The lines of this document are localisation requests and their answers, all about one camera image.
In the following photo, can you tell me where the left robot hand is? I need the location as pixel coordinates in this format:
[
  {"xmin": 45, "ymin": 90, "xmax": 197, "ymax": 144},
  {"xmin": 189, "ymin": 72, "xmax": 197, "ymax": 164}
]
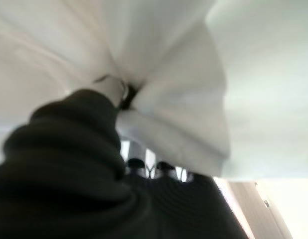
[{"xmin": 0, "ymin": 84, "xmax": 252, "ymax": 239}]

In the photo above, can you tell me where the white duvet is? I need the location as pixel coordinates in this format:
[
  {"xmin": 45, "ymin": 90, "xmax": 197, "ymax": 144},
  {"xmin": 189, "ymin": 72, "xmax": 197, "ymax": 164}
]
[{"xmin": 0, "ymin": 0, "xmax": 308, "ymax": 181}]

